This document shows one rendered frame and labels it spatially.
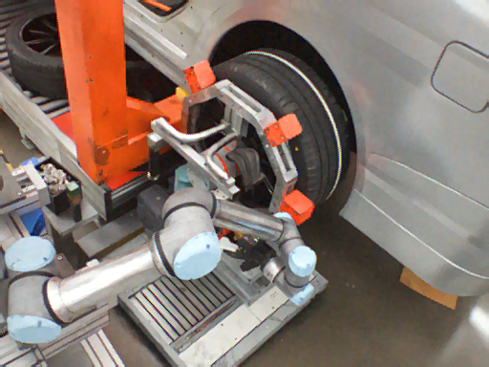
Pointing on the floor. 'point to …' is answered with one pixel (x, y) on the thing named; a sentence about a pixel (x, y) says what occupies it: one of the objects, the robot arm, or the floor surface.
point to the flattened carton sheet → (427, 289)
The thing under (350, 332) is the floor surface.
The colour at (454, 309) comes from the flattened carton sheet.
